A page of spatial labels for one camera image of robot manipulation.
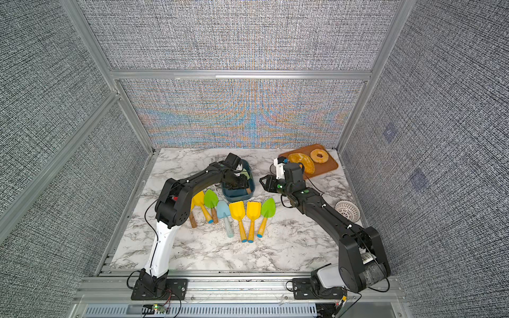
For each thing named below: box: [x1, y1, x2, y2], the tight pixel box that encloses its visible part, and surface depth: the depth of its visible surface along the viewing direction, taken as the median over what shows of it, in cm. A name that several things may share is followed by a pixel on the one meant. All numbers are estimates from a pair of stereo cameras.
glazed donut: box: [310, 148, 330, 163], surface depth 116 cm
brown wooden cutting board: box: [278, 144, 339, 179], surface depth 116 cm
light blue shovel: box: [216, 200, 234, 238], surface depth 96 cm
